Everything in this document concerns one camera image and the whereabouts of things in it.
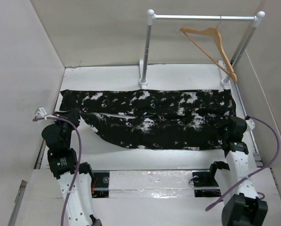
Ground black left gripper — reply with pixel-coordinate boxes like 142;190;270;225
50;107;80;146

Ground black white patterned trousers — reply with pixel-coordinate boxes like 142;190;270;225
59;89;236;151

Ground wooden clothes hanger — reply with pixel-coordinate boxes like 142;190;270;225
179;27;238;83

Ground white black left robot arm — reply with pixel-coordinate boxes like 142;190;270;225
41;109;102;226

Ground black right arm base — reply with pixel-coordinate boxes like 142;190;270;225
189;161;229;198

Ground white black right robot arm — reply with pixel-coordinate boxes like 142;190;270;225
207;116;268;226

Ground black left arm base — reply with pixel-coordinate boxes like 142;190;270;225
79;162;110;198

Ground white silver clothes rack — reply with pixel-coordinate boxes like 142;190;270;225
138;9;266;91

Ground silver tape strip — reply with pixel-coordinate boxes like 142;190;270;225
108;170;195;199

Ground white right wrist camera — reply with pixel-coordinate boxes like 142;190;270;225
245;118;255;131

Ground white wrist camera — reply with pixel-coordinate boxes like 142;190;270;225
35;107;48;118
245;118;255;131

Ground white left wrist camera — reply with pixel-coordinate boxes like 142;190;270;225
35;107;48;118

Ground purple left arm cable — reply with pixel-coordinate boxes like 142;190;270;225
32;115;83;226

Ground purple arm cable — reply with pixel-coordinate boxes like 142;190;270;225
32;115;83;226
205;115;280;211

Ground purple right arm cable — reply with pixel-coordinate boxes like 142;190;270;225
205;115;280;211

